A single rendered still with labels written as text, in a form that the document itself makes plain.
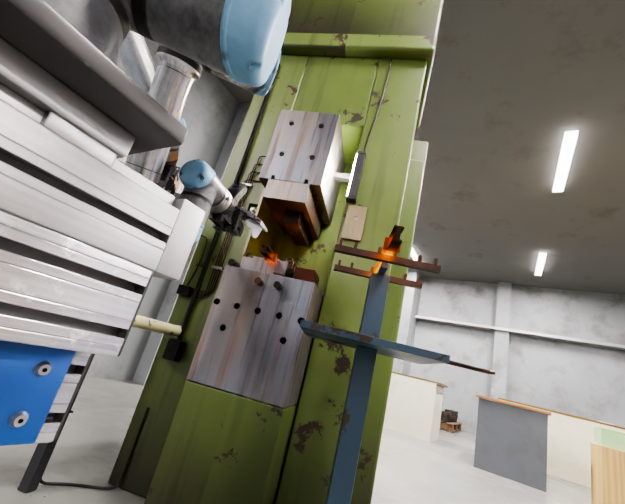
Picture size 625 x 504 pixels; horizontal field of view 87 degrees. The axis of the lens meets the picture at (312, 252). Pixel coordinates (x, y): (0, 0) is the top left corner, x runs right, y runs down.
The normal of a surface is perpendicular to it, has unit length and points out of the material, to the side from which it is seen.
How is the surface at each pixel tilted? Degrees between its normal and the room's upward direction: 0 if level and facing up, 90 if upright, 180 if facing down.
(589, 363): 90
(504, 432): 90
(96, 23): 72
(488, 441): 90
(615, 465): 90
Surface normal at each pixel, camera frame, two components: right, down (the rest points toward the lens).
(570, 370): -0.47, -0.39
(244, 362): -0.15, -0.35
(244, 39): 0.02, 0.70
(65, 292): 0.85, 0.05
